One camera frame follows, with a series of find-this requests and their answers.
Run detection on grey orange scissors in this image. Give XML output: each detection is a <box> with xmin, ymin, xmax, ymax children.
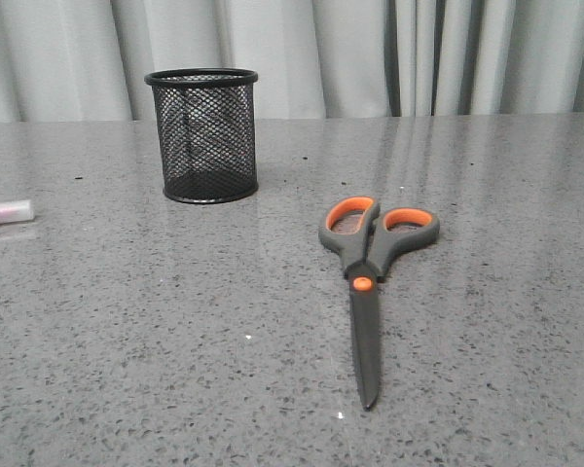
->
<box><xmin>318</xmin><ymin>196</ymin><xmax>440</xmax><ymax>411</ymax></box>

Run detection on pink highlighter pen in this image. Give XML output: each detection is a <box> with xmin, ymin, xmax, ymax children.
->
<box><xmin>0</xmin><ymin>199</ymin><xmax>35</xmax><ymax>225</ymax></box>

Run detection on black mesh pen holder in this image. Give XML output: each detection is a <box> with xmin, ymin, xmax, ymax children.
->
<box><xmin>144</xmin><ymin>68</ymin><xmax>258</xmax><ymax>204</ymax></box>

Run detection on grey curtain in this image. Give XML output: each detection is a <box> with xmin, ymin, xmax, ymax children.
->
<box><xmin>0</xmin><ymin>1</ymin><xmax>584</xmax><ymax>123</ymax></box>

